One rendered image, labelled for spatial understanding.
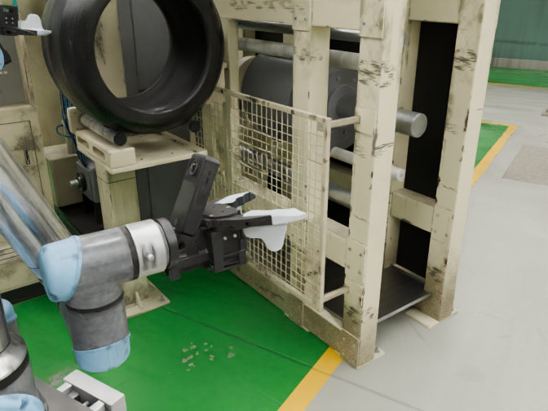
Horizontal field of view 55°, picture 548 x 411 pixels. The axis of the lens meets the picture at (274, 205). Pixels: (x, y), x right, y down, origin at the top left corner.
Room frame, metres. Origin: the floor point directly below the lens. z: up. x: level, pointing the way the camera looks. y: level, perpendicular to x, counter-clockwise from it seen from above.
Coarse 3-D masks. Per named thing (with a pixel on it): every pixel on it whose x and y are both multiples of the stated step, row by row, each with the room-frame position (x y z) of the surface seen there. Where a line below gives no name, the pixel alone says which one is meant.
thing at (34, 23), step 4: (32, 16) 1.63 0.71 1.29; (36, 16) 1.64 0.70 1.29; (32, 20) 1.63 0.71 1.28; (36, 20) 1.63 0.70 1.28; (40, 20) 1.64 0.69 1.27; (20, 24) 1.61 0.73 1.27; (24, 24) 1.61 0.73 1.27; (28, 24) 1.62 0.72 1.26; (32, 24) 1.63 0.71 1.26; (36, 24) 1.63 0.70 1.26; (40, 24) 1.64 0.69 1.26; (20, 28) 1.61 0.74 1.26; (28, 28) 1.62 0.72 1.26; (32, 28) 1.62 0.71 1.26; (36, 28) 1.63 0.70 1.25; (40, 28) 1.64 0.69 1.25; (40, 32) 1.63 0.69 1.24; (44, 32) 1.64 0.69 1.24; (48, 32) 1.66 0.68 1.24
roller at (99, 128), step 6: (84, 114) 1.96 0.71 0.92; (84, 120) 1.91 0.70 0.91; (90, 120) 1.88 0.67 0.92; (96, 120) 1.86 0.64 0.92; (90, 126) 1.86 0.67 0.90; (96, 126) 1.81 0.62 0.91; (102, 126) 1.78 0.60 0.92; (108, 126) 1.77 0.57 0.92; (96, 132) 1.82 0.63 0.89; (102, 132) 1.76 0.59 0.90; (108, 132) 1.72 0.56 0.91; (114, 132) 1.70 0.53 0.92; (120, 132) 1.70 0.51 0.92; (108, 138) 1.71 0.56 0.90; (114, 138) 1.68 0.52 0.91; (120, 138) 1.68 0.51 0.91; (126, 138) 1.70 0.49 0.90; (120, 144) 1.68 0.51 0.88
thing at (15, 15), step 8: (0, 8) 1.57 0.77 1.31; (8, 8) 1.62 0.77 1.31; (16, 8) 1.59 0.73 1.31; (0, 16) 1.56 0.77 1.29; (8, 16) 1.59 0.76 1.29; (16, 16) 1.60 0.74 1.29; (0, 24) 1.56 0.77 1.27; (8, 24) 1.58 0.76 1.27; (16, 24) 1.60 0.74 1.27; (0, 32) 1.56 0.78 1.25
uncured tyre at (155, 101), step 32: (64, 0) 1.65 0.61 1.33; (96, 0) 1.65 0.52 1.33; (160, 0) 2.07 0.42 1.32; (192, 0) 1.83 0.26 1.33; (64, 32) 1.61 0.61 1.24; (192, 32) 2.10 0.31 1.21; (64, 64) 1.61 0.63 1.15; (96, 64) 1.63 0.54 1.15; (192, 64) 2.08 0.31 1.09; (64, 96) 1.78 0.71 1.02; (96, 96) 1.63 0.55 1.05; (160, 96) 2.04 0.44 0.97; (192, 96) 1.82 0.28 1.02; (128, 128) 1.70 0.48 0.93; (160, 128) 1.76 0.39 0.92
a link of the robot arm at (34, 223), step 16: (0, 144) 0.65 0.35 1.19; (0, 160) 0.64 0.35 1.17; (16, 160) 0.67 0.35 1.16; (0, 176) 0.63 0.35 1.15; (16, 176) 0.65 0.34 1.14; (0, 192) 0.63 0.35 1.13; (16, 192) 0.64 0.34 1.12; (32, 192) 0.66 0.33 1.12; (0, 208) 0.63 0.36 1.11; (16, 208) 0.64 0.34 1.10; (32, 208) 0.65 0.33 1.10; (48, 208) 0.68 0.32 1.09; (0, 224) 0.64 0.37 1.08; (16, 224) 0.64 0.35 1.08; (32, 224) 0.65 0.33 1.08; (48, 224) 0.66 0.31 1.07; (16, 240) 0.64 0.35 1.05; (32, 240) 0.65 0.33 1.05; (48, 240) 0.66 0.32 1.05; (32, 256) 0.65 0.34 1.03
